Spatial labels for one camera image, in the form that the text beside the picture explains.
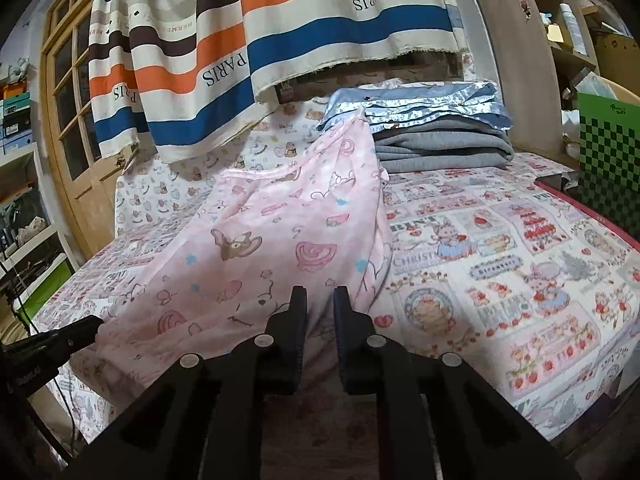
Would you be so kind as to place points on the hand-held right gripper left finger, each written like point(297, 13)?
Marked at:
point(300, 322)

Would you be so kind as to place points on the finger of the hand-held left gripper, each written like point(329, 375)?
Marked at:
point(65, 334)

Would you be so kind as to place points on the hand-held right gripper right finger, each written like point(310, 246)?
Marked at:
point(342, 322)

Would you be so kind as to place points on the pink cartoon printed pants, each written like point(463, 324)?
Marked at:
point(260, 220)

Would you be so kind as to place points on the white storage shelf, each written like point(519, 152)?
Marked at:
point(35, 200)

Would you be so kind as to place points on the cartoon patchwork bed sheet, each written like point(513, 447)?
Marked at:
point(500, 270)

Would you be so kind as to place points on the folded grey garment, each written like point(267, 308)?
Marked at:
point(445, 152)

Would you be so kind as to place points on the wooden door with glass panes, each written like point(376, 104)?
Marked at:
point(70, 125)

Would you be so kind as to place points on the stack of storage boxes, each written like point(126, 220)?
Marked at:
point(15, 115)

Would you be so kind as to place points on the folded blue satin garment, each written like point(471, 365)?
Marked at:
point(415, 102)

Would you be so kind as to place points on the dark wooden headboard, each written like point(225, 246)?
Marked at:
point(400, 67)

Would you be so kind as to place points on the wooden shelf cabinet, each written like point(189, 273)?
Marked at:
point(515, 70)

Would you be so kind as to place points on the green checkered box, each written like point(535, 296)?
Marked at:
point(610, 160)

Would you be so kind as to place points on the white plastic bag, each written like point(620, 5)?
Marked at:
point(595, 85)

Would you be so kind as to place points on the small bear sticker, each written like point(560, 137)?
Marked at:
point(524, 9)

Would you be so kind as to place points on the white bottle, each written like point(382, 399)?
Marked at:
point(571, 27)

